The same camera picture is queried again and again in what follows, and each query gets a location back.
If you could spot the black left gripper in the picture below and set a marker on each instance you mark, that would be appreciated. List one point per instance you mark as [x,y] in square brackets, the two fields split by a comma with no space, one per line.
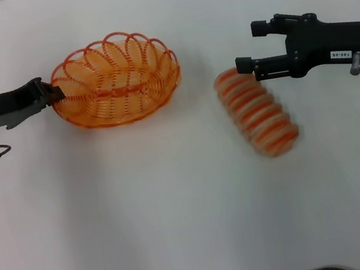
[7,104]

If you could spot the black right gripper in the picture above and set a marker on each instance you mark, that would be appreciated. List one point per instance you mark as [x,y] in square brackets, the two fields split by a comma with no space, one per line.
[323,43]

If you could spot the orange striped bread roll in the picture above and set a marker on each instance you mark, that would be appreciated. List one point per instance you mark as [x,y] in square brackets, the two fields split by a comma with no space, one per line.
[256,119]

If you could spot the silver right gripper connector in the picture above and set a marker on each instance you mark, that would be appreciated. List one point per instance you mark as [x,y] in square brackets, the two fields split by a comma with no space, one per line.
[357,62]

